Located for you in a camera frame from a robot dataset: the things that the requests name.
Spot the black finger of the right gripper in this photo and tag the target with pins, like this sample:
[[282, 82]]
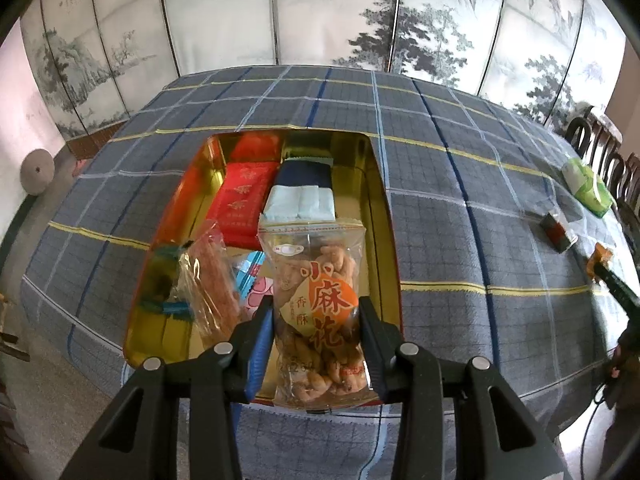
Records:
[[621, 292]]

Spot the clear bag fried dough twists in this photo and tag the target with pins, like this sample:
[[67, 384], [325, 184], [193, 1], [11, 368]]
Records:
[[316, 267]]

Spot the round grey stone disc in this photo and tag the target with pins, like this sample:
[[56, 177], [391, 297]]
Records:
[[37, 171]]

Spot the navy and pale blue pack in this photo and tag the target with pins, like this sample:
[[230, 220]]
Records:
[[301, 191]]

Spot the clear bag orange puffs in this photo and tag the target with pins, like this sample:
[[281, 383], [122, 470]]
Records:
[[206, 281]]

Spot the blue-ended clear candy packet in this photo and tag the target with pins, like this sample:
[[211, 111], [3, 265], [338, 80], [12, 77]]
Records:
[[159, 290]]

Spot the person's right hand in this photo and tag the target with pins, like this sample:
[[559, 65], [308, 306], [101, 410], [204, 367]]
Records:
[[621, 376]]

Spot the grey plaid tablecloth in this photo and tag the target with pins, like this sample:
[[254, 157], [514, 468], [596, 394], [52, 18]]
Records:
[[467, 181]]

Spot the painted folding screen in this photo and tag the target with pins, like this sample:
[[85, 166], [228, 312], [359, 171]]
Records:
[[95, 62]]

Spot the green tissue pack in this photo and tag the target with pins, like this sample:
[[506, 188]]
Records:
[[587, 187]]

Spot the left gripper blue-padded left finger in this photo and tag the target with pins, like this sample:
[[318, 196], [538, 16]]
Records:
[[252, 342]]

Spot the orange snack bag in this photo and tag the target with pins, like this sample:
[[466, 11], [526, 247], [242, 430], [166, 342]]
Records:
[[599, 258]]

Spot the teal small snack wrapper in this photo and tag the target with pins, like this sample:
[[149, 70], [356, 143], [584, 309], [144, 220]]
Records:
[[246, 268]]

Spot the pink white patterned pack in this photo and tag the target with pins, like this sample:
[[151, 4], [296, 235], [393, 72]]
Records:
[[262, 287]]

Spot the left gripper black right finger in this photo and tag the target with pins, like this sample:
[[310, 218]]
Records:
[[379, 341]]

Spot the red gold-lettered snack pack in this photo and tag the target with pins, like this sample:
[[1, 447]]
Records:
[[238, 203]]

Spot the red toffee tin gold interior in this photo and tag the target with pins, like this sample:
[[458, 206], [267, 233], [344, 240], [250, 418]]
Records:
[[358, 195]]

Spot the silver red foil snack pack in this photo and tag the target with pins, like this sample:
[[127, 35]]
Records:
[[559, 233]]

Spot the dark wooden chair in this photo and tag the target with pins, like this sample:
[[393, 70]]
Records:
[[598, 141]]

